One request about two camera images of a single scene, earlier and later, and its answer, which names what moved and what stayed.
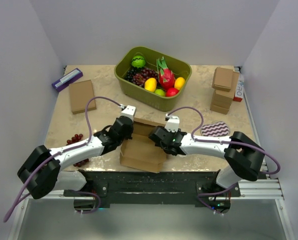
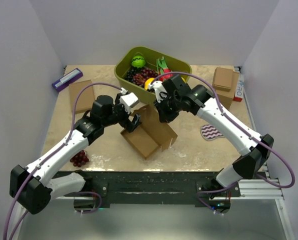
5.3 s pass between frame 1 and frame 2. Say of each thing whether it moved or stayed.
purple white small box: stayed
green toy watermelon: stayed
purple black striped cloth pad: stayed
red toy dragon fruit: stayed
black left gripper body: moved
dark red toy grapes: stayed
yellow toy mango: stayed
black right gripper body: moved
